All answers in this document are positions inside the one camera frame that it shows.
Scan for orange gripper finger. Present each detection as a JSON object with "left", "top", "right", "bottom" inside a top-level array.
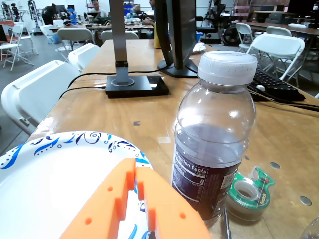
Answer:
[
  {"left": 136, "top": 167, "right": 213, "bottom": 239},
  {"left": 59, "top": 158, "right": 137, "bottom": 239}
]

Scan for vitaminwater bottle with dark label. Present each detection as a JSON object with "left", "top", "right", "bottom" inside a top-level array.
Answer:
[{"left": 171, "top": 50, "right": 258, "bottom": 226}]

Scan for clear crinkled water bottle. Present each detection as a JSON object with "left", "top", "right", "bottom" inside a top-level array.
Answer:
[{"left": 300, "top": 216, "right": 319, "bottom": 239}]

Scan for white paper plate blue swirls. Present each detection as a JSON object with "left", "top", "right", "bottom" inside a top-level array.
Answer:
[{"left": 0, "top": 131, "right": 155, "bottom": 239}]

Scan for green Scotch tape dispenser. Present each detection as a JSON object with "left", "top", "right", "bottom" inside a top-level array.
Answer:
[{"left": 225, "top": 165, "right": 276, "bottom": 222}]

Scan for silver desk lamp black base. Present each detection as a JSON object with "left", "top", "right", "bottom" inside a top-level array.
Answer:
[{"left": 104, "top": 0, "right": 170, "bottom": 99}]

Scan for black keyboard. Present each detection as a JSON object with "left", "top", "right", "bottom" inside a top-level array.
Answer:
[{"left": 248, "top": 68, "right": 306, "bottom": 102}]

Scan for white crumpled paper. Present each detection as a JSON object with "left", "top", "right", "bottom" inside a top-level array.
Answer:
[{"left": 191, "top": 42, "right": 208, "bottom": 54}]

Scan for yellow bottle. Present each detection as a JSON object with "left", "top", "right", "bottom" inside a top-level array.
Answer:
[{"left": 154, "top": 23, "right": 163, "bottom": 49}]

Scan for black monitor stand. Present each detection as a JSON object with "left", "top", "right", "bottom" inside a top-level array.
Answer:
[{"left": 154, "top": 0, "right": 200, "bottom": 78}]

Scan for person in white shirt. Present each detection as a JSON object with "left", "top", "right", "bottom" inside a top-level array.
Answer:
[{"left": 87, "top": 0, "right": 108, "bottom": 19}]

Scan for person in black shirt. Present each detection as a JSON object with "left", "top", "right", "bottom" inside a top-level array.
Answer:
[{"left": 41, "top": 3, "right": 60, "bottom": 25}]

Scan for black office chair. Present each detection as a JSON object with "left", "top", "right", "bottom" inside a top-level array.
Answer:
[{"left": 196, "top": 0, "right": 226, "bottom": 44}]

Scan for person in dark top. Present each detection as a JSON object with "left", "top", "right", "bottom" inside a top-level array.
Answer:
[{"left": 142, "top": 0, "right": 157, "bottom": 25}]

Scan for black lamp power cable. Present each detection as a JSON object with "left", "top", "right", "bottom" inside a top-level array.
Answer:
[{"left": 57, "top": 85, "right": 107, "bottom": 102}]

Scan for thin black cable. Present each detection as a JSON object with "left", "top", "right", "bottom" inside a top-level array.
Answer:
[{"left": 67, "top": 68, "right": 165, "bottom": 89}]

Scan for braided black cable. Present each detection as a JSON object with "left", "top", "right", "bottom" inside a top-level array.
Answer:
[{"left": 251, "top": 96, "right": 319, "bottom": 112}]

